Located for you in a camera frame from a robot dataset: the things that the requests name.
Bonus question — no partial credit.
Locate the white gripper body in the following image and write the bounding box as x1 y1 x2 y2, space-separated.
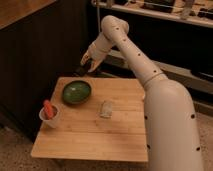
80 50 105 72

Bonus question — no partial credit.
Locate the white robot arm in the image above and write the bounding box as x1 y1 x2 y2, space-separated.
81 15 204 171

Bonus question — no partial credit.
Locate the white sponge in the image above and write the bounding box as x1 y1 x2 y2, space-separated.
99 101 113 118

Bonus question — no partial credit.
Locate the green bowl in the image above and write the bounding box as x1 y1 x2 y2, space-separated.
62 80 92 105

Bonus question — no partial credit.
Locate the dark wooden cabinet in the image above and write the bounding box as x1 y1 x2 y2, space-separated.
0 0 88 140

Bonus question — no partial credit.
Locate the orange carrot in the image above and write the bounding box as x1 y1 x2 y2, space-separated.
43 100 56 119

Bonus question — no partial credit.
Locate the wooden table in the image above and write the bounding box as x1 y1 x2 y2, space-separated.
31 77 148 162

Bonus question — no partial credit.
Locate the white paper cup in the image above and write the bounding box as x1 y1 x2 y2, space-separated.
38 103 61 129

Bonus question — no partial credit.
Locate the metal shelf rack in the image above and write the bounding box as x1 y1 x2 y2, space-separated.
96 6 213 116

